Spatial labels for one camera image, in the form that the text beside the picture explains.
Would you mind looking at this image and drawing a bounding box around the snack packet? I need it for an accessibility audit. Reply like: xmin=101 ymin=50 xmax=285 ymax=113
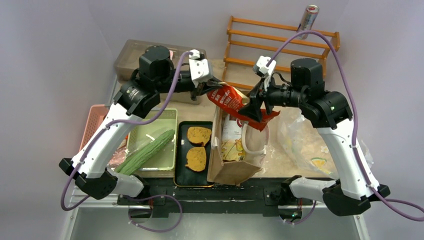
xmin=220 ymin=114 xmax=246 ymax=162

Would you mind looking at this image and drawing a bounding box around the brown paper bag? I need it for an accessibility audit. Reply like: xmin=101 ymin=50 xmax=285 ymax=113
xmin=207 ymin=107 xmax=269 ymax=186

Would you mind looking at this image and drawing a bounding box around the red cassava chips packet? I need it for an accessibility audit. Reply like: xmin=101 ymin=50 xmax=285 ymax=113
xmin=206 ymin=83 xmax=280 ymax=131

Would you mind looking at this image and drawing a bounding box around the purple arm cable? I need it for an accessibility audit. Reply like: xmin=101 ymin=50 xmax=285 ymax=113
xmin=266 ymin=30 xmax=424 ymax=222
xmin=60 ymin=50 xmax=195 ymax=212

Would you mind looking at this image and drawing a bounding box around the orange wooden rack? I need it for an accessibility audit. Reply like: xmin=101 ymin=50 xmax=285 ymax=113
xmin=221 ymin=16 xmax=341 ymax=90

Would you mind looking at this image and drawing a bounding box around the brown translucent storage box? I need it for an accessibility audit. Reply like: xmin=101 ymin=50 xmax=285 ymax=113
xmin=113 ymin=39 xmax=206 ymax=105

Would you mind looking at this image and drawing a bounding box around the black tray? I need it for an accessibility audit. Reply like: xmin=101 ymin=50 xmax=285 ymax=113
xmin=173 ymin=121 xmax=214 ymax=188

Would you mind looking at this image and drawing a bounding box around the silver drink can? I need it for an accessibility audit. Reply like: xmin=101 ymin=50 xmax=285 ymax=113
xmin=296 ymin=4 xmax=320 ymax=33

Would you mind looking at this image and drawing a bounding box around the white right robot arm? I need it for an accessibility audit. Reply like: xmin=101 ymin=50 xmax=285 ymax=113
xmin=239 ymin=56 xmax=390 ymax=217

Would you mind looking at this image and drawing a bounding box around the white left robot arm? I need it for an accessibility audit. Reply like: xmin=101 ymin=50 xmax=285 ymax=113
xmin=59 ymin=45 xmax=220 ymax=205

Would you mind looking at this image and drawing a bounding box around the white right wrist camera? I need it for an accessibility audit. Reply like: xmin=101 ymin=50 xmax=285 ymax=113
xmin=252 ymin=55 xmax=277 ymax=78

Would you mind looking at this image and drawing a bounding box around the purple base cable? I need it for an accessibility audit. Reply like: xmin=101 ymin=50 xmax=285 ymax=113
xmin=128 ymin=193 xmax=184 ymax=233
xmin=283 ymin=200 xmax=317 ymax=226

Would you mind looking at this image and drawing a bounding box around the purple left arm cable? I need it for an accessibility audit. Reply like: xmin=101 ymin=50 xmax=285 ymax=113
xmin=60 ymin=50 xmax=195 ymax=212

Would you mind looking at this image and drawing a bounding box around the brown bread piece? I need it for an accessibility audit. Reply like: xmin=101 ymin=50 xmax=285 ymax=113
xmin=185 ymin=146 xmax=207 ymax=172
xmin=187 ymin=126 xmax=212 ymax=147

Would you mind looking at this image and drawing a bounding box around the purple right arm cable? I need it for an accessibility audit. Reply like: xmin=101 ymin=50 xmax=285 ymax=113
xmin=266 ymin=30 xmax=424 ymax=222

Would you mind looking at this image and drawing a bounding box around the clear plastic grocery bag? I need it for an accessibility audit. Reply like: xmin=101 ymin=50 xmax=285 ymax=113
xmin=276 ymin=107 xmax=375 ymax=180

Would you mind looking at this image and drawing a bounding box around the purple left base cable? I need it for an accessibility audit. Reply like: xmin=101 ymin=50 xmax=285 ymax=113
xmin=128 ymin=193 xmax=184 ymax=233

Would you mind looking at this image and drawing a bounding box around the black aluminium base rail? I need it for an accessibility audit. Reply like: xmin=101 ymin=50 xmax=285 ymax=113
xmin=67 ymin=177 xmax=371 ymax=240

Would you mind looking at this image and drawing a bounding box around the green plastic basket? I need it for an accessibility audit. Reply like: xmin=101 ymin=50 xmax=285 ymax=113
xmin=126 ymin=108 xmax=178 ymax=171

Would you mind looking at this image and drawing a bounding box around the green bumpy cucumber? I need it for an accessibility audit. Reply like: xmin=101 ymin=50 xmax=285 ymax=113
xmin=114 ymin=129 xmax=175 ymax=176

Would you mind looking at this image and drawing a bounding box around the pink plastic basket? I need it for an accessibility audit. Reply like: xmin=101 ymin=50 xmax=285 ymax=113
xmin=79 ymin=104 xmax=109 ymax=150

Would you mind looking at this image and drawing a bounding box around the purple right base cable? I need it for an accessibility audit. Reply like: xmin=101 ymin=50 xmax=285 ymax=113
xmin=283 ymin=200 xmax=317 ymax=226

